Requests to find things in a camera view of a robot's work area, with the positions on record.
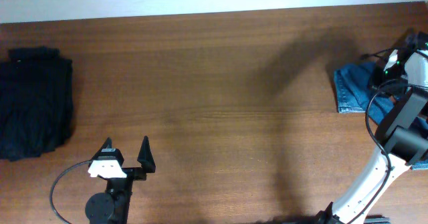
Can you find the blue denim jeans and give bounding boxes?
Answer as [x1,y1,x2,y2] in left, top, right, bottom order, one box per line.
[333,62,428,171]

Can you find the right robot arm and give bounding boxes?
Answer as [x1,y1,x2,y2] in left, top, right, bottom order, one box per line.
[309,31,427,224]

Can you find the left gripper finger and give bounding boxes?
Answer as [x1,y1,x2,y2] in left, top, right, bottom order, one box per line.
[137,136,156,173]
[100,137,112,150]

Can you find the black folded garment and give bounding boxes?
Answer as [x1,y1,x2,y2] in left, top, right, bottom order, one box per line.
[1,47,74,161]

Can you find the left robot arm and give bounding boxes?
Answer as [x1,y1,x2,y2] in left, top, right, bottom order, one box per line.
[85,136,156,224]

